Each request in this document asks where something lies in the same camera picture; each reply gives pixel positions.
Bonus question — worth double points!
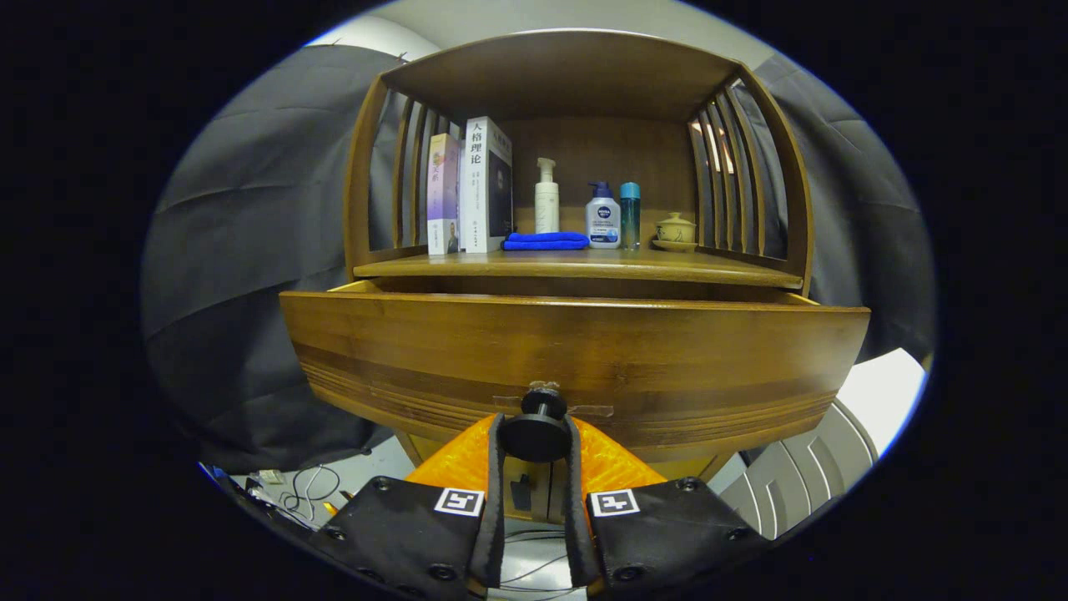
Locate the black backdrop cloth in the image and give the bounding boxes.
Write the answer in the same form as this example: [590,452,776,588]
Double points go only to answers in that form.
[140,43,935,472]

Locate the yellow lidded teacup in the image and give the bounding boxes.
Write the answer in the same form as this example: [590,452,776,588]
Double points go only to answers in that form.
[652,212,698,253]

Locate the white bottle blue cap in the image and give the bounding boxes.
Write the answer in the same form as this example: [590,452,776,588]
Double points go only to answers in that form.
[585,181,622,250]

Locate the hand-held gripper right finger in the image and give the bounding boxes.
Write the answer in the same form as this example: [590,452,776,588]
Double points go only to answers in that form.
[561,413,773,595]

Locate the grey ribbed panel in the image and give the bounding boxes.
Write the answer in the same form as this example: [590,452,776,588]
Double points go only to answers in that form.
[718,399,879,542]

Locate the wooden countertop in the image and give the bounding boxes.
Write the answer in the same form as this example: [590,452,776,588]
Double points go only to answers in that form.
[353,246,804,290]

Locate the brown wooden cabinet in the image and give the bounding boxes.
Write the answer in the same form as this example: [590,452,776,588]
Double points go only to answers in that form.
[344,29,814,523]

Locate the white pump bottle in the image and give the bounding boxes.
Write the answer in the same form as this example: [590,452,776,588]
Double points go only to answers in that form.
[534,157,561,235]

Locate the brown wooden drawer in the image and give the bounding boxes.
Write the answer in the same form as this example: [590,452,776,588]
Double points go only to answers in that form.
[280,280,871,464]

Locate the wooden cabinet door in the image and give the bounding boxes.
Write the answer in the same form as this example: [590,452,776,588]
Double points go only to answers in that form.
[551,455,725,523]
[396,432,552,525]

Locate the blue folded towel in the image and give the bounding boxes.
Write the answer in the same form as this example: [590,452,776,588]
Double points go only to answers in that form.
[502,231,591,251]

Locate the purple book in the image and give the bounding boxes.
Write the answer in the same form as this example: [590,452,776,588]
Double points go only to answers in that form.
[426,134,461,256]

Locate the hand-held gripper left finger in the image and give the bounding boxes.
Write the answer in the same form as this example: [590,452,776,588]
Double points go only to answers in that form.
[313,413,507,598]

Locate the white flat surface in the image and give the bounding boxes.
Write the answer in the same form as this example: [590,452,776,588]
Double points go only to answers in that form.
[834,348,929,456]

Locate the teal slim bottle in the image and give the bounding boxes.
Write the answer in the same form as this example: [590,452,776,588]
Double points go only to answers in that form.
[620,182,642,250]

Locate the white thick book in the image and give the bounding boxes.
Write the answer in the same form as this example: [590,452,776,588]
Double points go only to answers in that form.
[461,116,514,254]

